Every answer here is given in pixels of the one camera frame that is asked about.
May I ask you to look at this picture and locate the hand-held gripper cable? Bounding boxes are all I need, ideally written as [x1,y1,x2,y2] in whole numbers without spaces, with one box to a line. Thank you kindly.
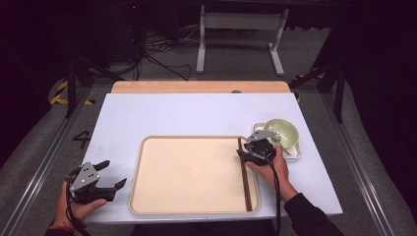
[267,158,283,236]
[64,178,91,236]

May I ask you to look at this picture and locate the beige plastic tray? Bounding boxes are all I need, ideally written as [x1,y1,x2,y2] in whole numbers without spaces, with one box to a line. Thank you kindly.
[128,135,261,216]

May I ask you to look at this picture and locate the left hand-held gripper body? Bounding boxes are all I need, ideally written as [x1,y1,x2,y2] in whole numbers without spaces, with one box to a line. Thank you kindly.
[68,161,117,205]

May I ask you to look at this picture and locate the person's right hand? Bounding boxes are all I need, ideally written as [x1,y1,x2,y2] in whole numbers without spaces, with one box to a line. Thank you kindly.
[245,146,291,198]

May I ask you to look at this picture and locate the left hand-held gripper cable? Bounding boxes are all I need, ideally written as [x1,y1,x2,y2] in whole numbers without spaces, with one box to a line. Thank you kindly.
[64,178,91,236]

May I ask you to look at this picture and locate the white metal stand frame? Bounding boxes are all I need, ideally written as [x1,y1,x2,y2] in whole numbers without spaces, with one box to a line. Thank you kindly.
[196,4,290,77]

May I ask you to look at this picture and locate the black floor cables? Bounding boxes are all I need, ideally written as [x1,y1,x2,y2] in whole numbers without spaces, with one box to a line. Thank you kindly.
[134,26,193,82]

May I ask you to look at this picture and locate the aluminium rail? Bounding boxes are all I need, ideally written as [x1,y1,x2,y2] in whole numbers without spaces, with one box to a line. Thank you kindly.
[319,92,394,236]
[0,87,94,236]

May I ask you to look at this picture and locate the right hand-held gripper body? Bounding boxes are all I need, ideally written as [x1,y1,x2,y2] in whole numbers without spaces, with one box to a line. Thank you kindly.
[245,130,278,166]

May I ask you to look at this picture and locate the person's left hand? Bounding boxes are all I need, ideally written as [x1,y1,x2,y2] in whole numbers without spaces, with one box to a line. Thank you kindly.
[53,181,107,232]

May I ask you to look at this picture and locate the black computer case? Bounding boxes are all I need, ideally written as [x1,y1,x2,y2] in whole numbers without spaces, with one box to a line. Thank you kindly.
[104,0,142,63]

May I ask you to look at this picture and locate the white square plate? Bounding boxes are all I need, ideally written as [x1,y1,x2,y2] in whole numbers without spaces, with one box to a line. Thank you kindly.
[254,122,303,163]

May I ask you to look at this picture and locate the black tripod stand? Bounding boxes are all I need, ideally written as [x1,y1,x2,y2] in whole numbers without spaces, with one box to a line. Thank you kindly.
[288,62,347,125]
[63,55,126,119]

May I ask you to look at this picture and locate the right hand-held gripper cable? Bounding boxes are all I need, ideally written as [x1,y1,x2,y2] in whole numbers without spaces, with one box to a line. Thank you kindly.
[267,158,283,236]

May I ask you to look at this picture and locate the green bowl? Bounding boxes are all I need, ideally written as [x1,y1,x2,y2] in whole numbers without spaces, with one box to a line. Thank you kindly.
[264,118,300,149]

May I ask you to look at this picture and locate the person's dark clothing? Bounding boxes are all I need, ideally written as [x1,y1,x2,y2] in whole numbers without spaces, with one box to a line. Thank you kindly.
[131,219,276,236]

